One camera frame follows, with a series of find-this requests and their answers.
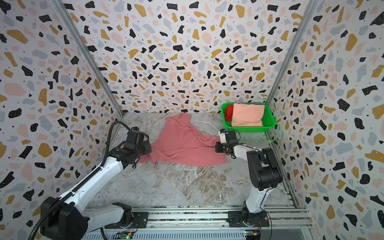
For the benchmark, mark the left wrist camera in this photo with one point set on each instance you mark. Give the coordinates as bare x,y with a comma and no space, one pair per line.
134,138

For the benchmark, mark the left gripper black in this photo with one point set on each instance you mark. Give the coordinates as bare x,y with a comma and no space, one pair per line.
148,148

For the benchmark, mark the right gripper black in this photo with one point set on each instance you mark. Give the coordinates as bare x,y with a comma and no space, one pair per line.
220,147

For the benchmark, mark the right circuit board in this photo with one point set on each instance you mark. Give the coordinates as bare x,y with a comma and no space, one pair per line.
253,235

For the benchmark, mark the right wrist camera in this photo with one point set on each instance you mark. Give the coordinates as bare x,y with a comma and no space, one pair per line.
228,136

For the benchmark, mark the left corner aluminium post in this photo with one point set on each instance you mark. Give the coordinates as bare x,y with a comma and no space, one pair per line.
65,16

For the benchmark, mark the aluminium rail frame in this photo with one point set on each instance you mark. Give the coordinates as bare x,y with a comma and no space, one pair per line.
210,223

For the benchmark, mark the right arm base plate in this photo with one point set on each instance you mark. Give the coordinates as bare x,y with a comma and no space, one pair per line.
241,219

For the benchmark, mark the red t shirt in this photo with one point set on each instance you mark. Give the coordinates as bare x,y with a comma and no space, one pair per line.
228,113

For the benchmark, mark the corner aluminium post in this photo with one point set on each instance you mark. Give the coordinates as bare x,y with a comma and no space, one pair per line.
292,49
65,16

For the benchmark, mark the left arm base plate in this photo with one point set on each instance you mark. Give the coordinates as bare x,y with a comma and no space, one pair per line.
138,220

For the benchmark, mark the right corner aluminium post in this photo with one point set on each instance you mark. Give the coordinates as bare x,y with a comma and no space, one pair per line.
292,49

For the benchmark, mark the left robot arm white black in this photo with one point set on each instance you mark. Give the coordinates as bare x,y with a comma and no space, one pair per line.
67,218

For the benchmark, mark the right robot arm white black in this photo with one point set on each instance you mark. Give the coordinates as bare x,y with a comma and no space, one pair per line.
265,175

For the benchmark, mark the peach folded t shirt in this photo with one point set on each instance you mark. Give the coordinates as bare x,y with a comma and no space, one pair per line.
247,115

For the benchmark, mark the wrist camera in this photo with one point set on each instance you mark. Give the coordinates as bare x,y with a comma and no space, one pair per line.
134,138
228,136

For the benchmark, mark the green plastic basket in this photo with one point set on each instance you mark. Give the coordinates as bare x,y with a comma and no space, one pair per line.
268,120

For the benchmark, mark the dusty pink t shirt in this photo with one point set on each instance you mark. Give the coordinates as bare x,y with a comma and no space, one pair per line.
181,143

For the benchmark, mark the left green circuit board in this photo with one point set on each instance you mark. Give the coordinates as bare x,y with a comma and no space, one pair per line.
124,236

